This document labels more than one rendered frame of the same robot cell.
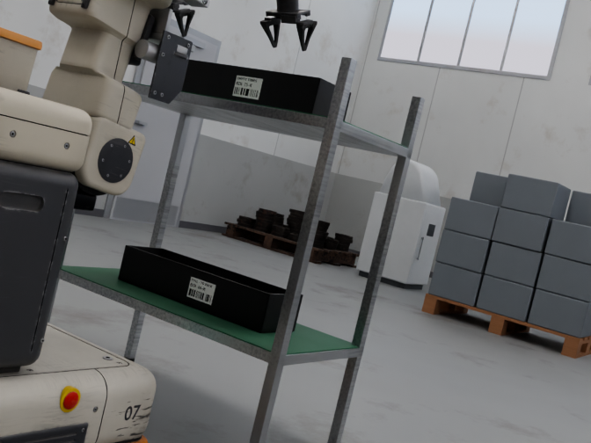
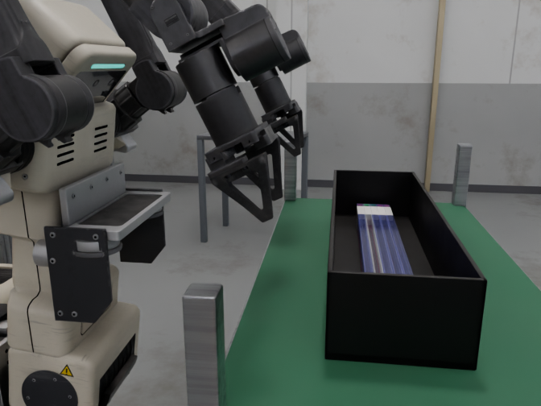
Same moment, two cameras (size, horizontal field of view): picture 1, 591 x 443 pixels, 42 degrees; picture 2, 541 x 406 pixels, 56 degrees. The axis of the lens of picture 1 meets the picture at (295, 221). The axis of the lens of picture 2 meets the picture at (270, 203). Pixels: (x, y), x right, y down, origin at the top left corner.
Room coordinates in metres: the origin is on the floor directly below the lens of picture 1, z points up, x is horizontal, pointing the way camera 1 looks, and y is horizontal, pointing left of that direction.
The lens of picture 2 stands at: (1.79, -0.42, 1.29)
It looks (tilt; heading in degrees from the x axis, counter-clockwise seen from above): 15 degrees down; 64
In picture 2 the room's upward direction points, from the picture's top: straight up
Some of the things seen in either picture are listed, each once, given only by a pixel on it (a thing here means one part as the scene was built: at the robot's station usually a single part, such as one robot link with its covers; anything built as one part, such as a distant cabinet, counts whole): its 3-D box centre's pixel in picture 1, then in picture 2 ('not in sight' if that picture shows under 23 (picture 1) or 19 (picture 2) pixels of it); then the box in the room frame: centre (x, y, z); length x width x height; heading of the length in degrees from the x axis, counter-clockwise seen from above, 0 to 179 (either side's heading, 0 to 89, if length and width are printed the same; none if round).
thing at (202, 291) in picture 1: (207, 286); not in sight; (2.32, 0.21, 0.41); 0.57 x 0.17 x 0.11; 57
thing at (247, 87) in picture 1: (251, 91); (382, 238); (2.31, 0.22, 1.01); 0.57 x 0.17 x 0.11; 57
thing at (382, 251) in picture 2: not in sight; (382, 253); (2.31, 0.22, 0.98); 0.51 x 0.07 x 0.03; 57
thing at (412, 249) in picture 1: (405, 223); not in sight; (8.30, -1.16, 0.66); 0.64 x 0.55 x 1.32; 57
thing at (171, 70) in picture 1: (133, 51); (108, 233); (1.90, 0.48, 0.99); 0.28 x 0.16 x 0.22; 57
